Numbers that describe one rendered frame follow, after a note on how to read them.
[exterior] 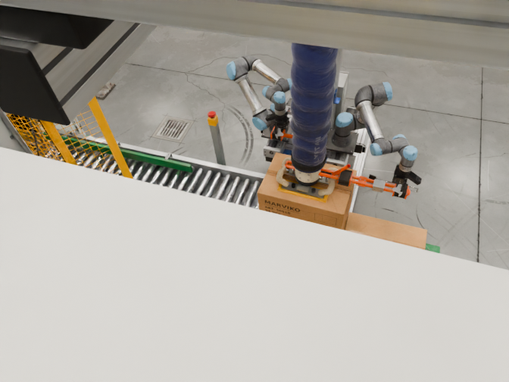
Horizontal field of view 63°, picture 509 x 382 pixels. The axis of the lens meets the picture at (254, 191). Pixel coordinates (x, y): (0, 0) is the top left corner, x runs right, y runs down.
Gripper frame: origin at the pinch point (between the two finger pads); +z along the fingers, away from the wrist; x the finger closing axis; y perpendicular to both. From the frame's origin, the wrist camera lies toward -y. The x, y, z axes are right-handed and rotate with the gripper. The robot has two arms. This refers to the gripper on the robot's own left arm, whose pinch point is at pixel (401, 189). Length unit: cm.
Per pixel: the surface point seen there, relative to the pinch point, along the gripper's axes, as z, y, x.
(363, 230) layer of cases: 66, 16, -7
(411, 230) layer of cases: 66, -19, -19
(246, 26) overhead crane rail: -191, 29, 150
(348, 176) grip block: -1.2, 33.8, 0.2
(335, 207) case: 13.1, 36.9, 16.3
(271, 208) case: 28, 80, 21
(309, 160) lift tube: -19, 57, 10
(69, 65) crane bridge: -181, 53, 148
